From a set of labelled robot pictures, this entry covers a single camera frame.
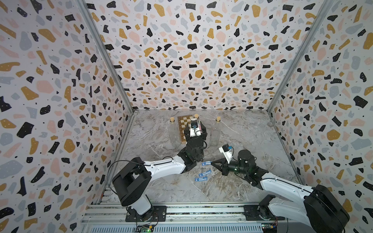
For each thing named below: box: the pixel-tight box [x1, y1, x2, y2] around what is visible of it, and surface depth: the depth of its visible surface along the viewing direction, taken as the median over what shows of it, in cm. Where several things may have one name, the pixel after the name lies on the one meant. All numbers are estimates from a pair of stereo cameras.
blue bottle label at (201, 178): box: [194, 176, 208, 182], surface depth 87 cm
